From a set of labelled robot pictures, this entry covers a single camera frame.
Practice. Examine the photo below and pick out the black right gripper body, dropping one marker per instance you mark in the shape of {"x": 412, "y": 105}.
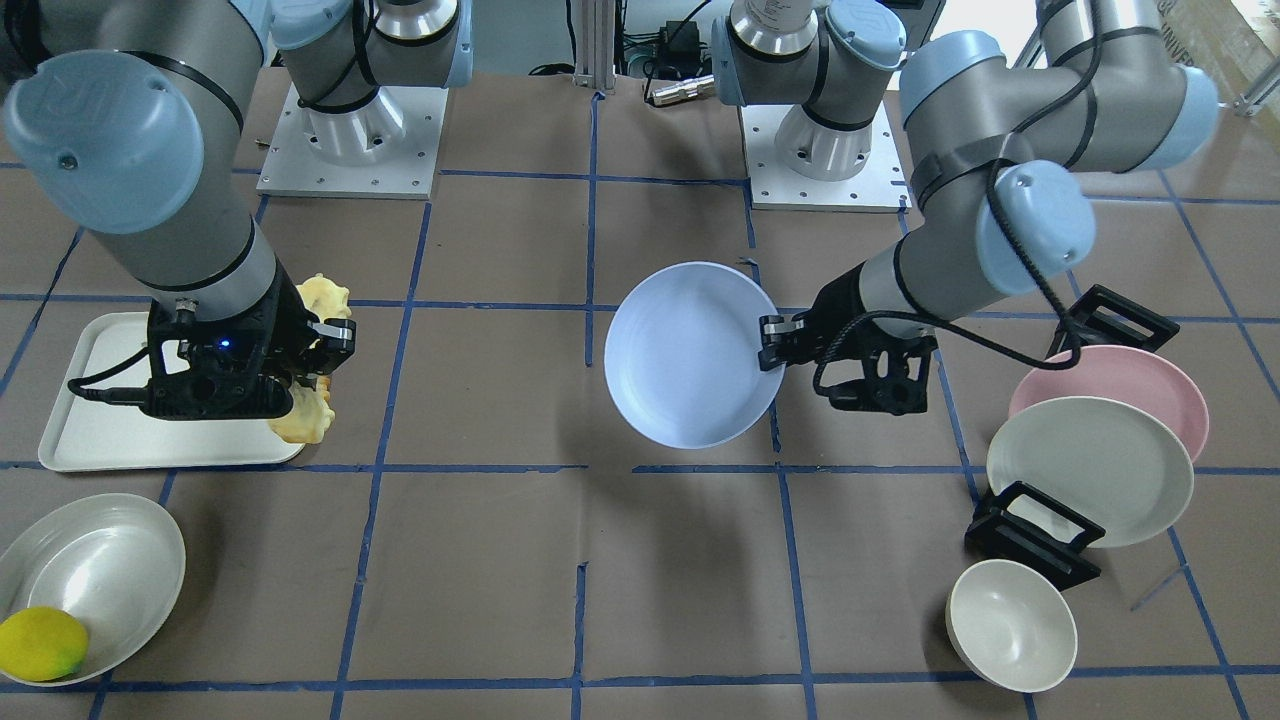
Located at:
{"x": 291, "y": 327}

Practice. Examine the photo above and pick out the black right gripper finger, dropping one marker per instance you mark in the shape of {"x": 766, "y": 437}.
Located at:
{"x": 334, "y": 343}

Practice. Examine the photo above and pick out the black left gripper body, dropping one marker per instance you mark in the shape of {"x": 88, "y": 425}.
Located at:
{"x": 838, "y": 303}

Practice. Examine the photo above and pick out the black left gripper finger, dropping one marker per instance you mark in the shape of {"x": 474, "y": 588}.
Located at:
{"x": 784, "y": 341}

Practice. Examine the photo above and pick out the bread piece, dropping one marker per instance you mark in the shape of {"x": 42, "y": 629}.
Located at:
{"x": 311, "y": 415}

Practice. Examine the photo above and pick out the blue plate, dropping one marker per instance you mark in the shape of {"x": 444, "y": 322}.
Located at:
{"x": 681, "y": 356}

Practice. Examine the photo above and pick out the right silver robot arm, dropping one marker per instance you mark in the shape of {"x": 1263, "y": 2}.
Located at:
{"x": 128, "y": 114}

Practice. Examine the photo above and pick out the cream plate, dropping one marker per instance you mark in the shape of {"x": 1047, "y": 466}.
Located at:
{"x": 1113, "y": 463}

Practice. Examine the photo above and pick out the pink plate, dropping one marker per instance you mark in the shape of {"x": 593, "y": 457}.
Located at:
{"x": 1130, "y": 375}

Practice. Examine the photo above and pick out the cream tray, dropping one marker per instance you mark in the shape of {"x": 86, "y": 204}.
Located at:
{"x": 84, "y": 436}

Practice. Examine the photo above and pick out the black dish rack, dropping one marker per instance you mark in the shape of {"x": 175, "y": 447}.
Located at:
{"x": 1023, "y": 524}

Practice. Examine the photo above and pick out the cream oval dish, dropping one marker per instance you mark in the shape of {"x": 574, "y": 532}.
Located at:
{"x": 115, "y": 562}

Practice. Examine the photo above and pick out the silver metal cylinder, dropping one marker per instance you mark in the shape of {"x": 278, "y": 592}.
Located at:
{"x": 686, "y": 90}

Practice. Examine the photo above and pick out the cream bowl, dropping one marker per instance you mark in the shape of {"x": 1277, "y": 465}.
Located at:
{"x": 1011, "y": 626}

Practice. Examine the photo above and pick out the black power adapter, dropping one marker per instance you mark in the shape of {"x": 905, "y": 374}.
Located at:
{"x": 679, "y": 44}

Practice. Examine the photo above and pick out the yellow lemon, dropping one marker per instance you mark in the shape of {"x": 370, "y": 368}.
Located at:
{"x": 43, "y": 644}

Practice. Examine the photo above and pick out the cardboard box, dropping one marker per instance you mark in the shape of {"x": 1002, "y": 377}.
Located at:
{"x": 1236, "y": 42}

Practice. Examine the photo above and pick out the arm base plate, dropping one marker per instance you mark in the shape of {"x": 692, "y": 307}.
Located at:
{"x": 879, "y": 187}
{"x": 350, "y": 160}

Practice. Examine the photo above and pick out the aluminium frame post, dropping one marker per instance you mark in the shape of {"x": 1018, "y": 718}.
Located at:
{"x": 596, "y": 30}

